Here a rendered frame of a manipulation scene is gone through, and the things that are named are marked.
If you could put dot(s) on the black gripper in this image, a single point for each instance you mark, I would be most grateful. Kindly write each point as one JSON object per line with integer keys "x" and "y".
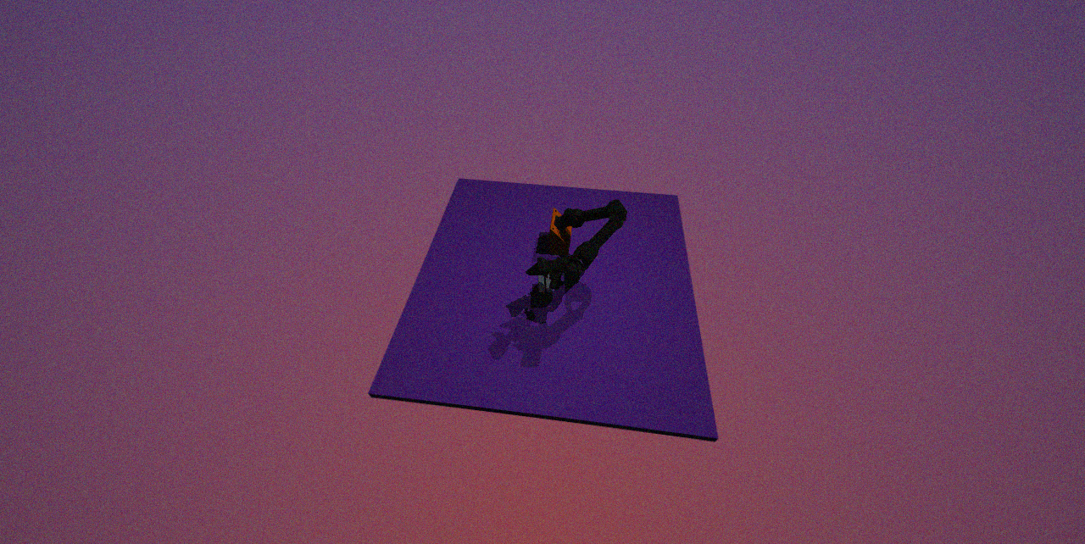
{"x": 545, "y": 267}

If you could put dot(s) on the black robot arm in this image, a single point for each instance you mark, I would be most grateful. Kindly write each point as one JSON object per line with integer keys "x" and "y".
{"x": 588, "y": 250}

